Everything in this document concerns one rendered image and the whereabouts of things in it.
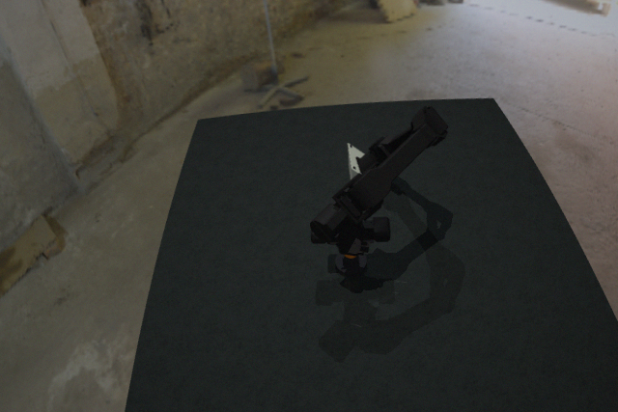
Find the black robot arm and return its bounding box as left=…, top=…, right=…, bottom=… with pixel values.
left=310, top=105, right=448, bottom=256

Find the black round pedestal with silver shaft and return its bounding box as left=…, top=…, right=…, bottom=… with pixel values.
left=335, top=252, right=367, bottom=277

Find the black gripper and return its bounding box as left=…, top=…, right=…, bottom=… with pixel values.
left=311, top=217, right=390, bottom=247

